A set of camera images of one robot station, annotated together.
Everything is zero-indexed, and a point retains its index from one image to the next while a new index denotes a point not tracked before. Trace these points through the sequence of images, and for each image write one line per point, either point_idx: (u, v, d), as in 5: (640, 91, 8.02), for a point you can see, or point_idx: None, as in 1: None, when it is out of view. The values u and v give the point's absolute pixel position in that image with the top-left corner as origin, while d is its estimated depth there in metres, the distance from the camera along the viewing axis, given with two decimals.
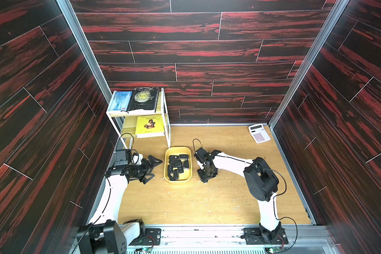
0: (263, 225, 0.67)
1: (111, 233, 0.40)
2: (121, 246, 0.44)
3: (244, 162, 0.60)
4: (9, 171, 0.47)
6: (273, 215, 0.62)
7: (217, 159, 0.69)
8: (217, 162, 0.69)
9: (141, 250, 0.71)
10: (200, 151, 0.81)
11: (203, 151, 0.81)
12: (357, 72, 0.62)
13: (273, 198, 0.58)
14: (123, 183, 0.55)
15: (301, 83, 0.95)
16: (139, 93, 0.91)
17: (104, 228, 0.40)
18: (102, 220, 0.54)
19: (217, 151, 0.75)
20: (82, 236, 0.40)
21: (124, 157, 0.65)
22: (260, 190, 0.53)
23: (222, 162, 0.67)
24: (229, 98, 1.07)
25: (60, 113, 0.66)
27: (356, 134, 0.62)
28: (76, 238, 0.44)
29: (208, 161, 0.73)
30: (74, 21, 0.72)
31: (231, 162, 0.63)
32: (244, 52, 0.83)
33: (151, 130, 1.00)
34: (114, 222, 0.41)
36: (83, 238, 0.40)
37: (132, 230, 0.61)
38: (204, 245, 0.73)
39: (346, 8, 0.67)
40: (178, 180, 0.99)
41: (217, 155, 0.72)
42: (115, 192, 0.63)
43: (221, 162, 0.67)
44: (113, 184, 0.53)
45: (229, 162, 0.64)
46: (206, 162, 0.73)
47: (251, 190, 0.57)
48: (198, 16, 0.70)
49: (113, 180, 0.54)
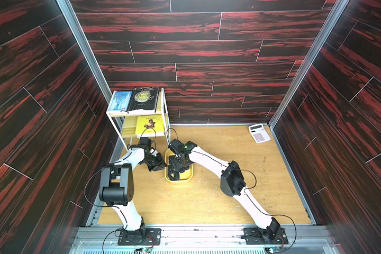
0: (263, 227, 0.66)
1: (125, 172, 0.51)
2: (129, 190, 0.53)
3: (221, 164, 0.65)
4: (9, 171, 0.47)
6: (257, 209, 0.66)
7: (194, 153, 0.71)
8: (193, 156, 0.71)
9: (141, 250, 0.71)
10: (174, 143, 0.80)
11: (178, 142, 0.80)
12: (357, 72, 0.62)
13: (245, 192, 0.66)
14: (141, 155, 0.69)
15: (301, 83, 0.95)
16: (139, 93, 0.93)
17: (123, 167, 0.52)
18: (121, 162, 0.55)
19: (193, 146, 0.74)
20: (105, 170, 0.52)
21: (145, 142, 0.81)
22: (231, 191, 0.63)
23: (198, 159, 0.70)
24: (229, 98, 1.07)
25: (60, 113, 0.66)
27: (356, 134, 0.62)
28: (101, 170, 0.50)
29: (183, 153, 0.73)
30: (74, 21, 0.72)
31: (207, 161, 0.67)
32: (244, 52, 0.83)
33: (151, 130, 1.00)
34: (129, 164, 0.53)
36: (105, 173, 0.51)
37: (135, 215, 0.64)
38: (205, 245, 0.73)
39: (346, 8, 0.67)
40: (178, 180, 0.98)
41: (194, 151, 0.72)
42: (134, 156, 0.62)
43: (197, 158, 0.70)
44: (137, 151, 0.67)
45: (205, 160, 0.68)
46: (180, 153, 0.74)
47: (224, 187, 0.65)
48: (198, 16, 0.70)
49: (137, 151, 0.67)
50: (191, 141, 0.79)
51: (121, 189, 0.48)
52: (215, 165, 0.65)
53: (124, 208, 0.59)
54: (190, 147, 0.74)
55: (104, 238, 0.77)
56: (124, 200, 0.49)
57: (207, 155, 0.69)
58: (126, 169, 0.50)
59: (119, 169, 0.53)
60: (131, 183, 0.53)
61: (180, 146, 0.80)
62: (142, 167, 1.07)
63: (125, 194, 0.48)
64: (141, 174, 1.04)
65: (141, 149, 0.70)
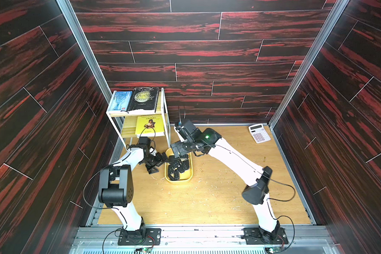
0: (266, 229, 0.65)
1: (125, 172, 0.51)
2: (129, 191, 0.52)
3: (255, 170, 0.52)
4: (9, 171, 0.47)
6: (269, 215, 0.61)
7: (217, 148, 0.53)
8: (214, 152, 0.54)
9: (141, 250, 0.71)
10: (189, 127, 0.58)
11: (193, 127, 0.59)
12: (357, 72, 0.62)
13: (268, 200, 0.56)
14: (141, 155, 0.69)
15: (301, 83, 0.95)
16: (139, 93, 0.93)
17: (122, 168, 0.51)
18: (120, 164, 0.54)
19: (217, 137, 0.55)
20: (105, 171, 0.51)
21: (144, 141, 0.80)
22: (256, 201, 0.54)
23: (221, 156, 0.54)
24: (229, 98, 1.07)
25: (60, 113, 0.66)
27: (356, 134, 0.62)
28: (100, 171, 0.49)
29: (201, 143, 0.54)
30: (74, 21, 0.72)
31: (235, 161, 0.52)
32: (244, 52, 0.83)
33: (151, 130, 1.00)
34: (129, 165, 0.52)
36: (103, 174, 0.51)
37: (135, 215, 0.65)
38: (205, 245, 0.73)
39: (346, 8, 0.67)
40: (178, 180, 0.93)
41: (218, 145, 0.54)
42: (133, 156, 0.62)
43: (220, 155, 0.54)
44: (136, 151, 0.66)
45: (233, 159, 0.52)
46: (198, 144, 0.54)
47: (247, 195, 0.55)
48: (198, 16, 0.70)
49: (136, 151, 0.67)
50: (214, 130, 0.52)
51: (120, 190, 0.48)
52: (245, 168, 0.52)
53: (124, 209, 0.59)
54: (213, 138, 0.55)
55: (104, 238, 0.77)
56: (123, 201, 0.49)
57: (236, 153, 0.54)
58: (126, 170, 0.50)
59: (118, 170, 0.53)
60: (130, 184, 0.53)
61: (196, 134, 0.59)
62: (142, 167, 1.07)
63: (124, 196, 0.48)
64: (141, 174, 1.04)
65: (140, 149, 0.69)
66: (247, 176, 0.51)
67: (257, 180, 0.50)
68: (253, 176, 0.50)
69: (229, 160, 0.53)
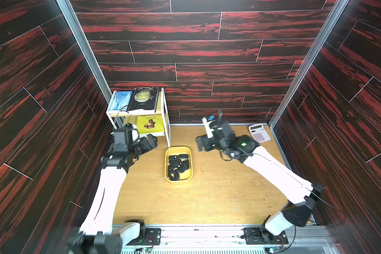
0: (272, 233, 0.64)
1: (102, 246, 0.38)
2: None
3: (302, 185, 0.44)
4: (9, 171, 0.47)
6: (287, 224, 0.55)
7: (255, 157, 0.48)
8: (251, 162, 0.49)
9: (141, 250, 0.71)
10: (226, 130, 0.51)
11: (229, 130, 0.53)
12: (357, 72, 0.62)
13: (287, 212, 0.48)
14: (118, 178, 0.49)
15: (301, 83, 0.95)
16: (139, 93, 0.93)
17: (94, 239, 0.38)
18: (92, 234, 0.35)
19: (254, 145, 0.50)
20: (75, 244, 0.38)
21: (124, 141, 0.55)
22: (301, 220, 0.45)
23: (259, 167, 0.48)
24: (229, 98, 1.06)
25: (60, 113, 0.66)
27: (356, 134, 0.62)
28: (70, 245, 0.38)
29: (239, 152, 0.49)
30: (74, 21, 0.72)
31: (278, 173, 0.46)
32: (244, 52, 0.83)
33: (151, 130, 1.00)
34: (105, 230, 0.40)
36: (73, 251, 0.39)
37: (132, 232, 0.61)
38: (205, 245, 0.73)
39: (346, 8, 0.67)
40: (178, 179, 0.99)
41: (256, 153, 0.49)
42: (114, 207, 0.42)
43: (257, 166, 0.49)
44: (107, 180, 0.47)
45: (275, 171, 0.46)
46: (234, 153, 0.50)
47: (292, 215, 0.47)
48: (197, 16, 0.70)
49: (106, 174, 0.48)
50: (251, 137, 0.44)
51: None
52: (290, 182, 0.45)
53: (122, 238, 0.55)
54: (250, 146, 0.50)
55: None
56: None
57: (279, 164, 0.47)
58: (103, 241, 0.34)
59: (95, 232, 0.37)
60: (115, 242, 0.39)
61: (232, 137, 0.54)
62: (142, 167, 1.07)
63: None
64: (141, 174, 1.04)
65: (121, 170, 0.49)
66: (293, 192, 0.44)
67: (306, 198, 0.42)
68: (300, 192, 0.43)
69: (269, 172, 0.47)
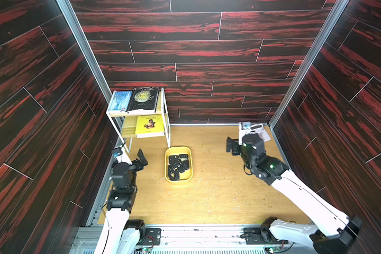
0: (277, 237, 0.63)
1: None
2: None
3: (336, 216, 0.41)
4: (9, 171, 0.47)
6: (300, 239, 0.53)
7: (283, 180, 0.48)
8: (279, 186, 0.49)
9: (141, 250, 0.71)
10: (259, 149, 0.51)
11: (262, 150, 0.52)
12: (357, 72, 0.62)
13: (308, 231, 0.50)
14: (123, 219, 0.52)
15: (301, 83, 0.95)
16: (139, 93, 0.93)
17: None
18: None
19: (282, 168, 0.50)
20: None
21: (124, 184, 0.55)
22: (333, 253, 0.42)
23: (290, 191, 0.47)
24: (229, 98, 1.06)
25: (60, 113, 0.66)
27: (356, 134, 0.62)
28: None
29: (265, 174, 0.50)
30: (74, 21, 0.72)
31: (309, 200, 0.44)
32: (244, 52, 0.83)
33: (151, 130, 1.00)
34: None
36: None
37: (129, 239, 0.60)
38: (204, 245, 0.73)
39: (346, 8, 0.67)
40: (178, 180, 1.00)
41: (284, 178, 0.48)
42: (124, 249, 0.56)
43: (289, 190, 0.47)
44: (113, 224, 0.49)
45: (305, 197, 0.45)
46: (262, 174, 0.51)
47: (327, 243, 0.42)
48: (197, 16, 0.70)
49: (112, 217, 0.50)
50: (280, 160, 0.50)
51: None
52: (322, 211, 0.42)
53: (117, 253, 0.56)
54: (278, 168, 0.50)
55: None
56: None
57: (308, 190, 0.46)
58: None
59: None
60: None
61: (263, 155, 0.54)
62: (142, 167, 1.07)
63: None
64: (141, 174, 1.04)
65: (125, 211, 0.53)
66: (325, 224, 0.42)
67: (339, 230, 0.39)
68: (334, 223, 0.40)
69: (299, 198, 0.46)
